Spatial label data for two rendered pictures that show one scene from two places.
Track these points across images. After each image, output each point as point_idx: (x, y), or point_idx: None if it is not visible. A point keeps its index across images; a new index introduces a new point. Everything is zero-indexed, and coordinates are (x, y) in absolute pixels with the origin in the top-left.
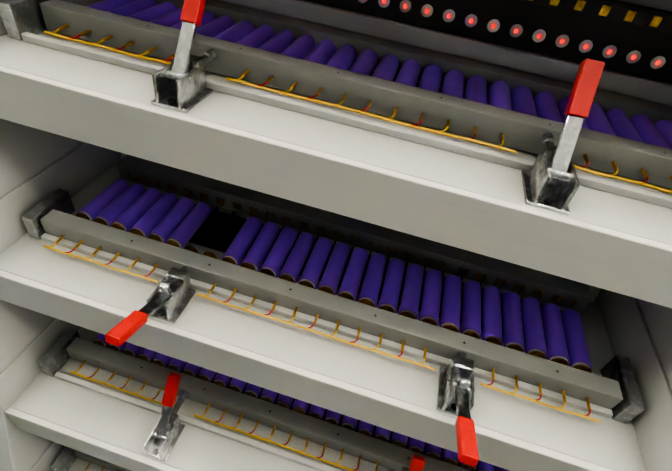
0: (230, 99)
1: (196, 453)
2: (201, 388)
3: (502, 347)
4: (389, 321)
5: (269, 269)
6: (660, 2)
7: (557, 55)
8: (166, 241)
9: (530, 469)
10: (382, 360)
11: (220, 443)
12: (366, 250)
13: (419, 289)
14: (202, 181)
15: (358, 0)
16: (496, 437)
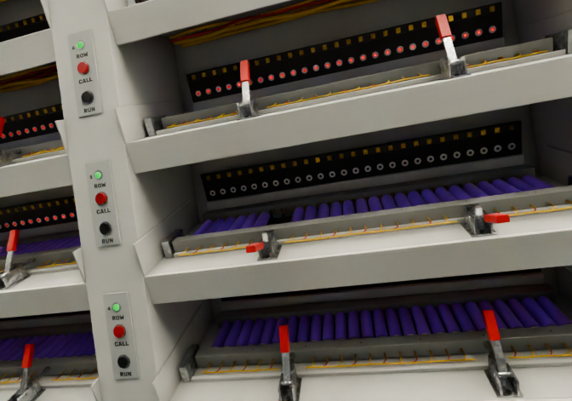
0: (272, 112)
1: (319, 392)
2: (303, 346)
3: (492, 196)
4: (412, 209)
5: None
6: None
7: (427, 51)
8: None
9: (562, 254)
10: (420, 232)
11: (334, 380)
12: None
13: (421, 197)
14: (257, 205)
15: (314, 71)
16: (521, 234)
